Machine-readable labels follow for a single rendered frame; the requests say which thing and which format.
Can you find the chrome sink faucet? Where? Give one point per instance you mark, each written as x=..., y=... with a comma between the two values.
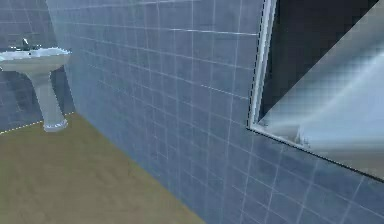
x=25, y=43

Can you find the white pedestal sink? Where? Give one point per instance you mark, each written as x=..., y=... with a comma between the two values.
x=46, y=96

